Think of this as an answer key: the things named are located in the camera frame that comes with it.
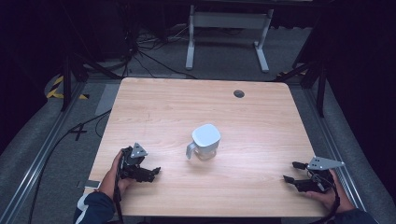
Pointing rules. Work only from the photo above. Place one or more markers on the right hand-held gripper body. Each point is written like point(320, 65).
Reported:
point(314, 182)

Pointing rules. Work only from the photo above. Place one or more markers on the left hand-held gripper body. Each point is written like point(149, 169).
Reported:
point(132, 163)

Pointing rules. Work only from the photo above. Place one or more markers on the person's right hand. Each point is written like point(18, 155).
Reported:
point(330, 194)

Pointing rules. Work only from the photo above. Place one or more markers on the person's left hand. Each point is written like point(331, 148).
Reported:
point(113, 177)

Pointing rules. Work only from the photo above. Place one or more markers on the white mug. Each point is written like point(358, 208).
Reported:
point(204, 140)

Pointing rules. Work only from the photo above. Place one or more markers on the black tape cross mark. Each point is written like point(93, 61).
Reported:
point(77, 131)

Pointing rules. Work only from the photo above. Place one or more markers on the grey floor plate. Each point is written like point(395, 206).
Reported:
point(107, 99)

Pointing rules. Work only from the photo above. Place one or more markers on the black metal stand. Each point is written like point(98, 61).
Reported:
point(70, 74)
point(311, 73)

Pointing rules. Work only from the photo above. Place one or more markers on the yellow and black floor tape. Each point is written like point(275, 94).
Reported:
point(57, 90)

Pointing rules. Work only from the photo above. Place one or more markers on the metal floor rail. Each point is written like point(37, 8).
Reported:
point(334, 146)
point(34, 165)

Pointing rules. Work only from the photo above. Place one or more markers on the white metal desk frame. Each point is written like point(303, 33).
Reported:
point(229, 21)

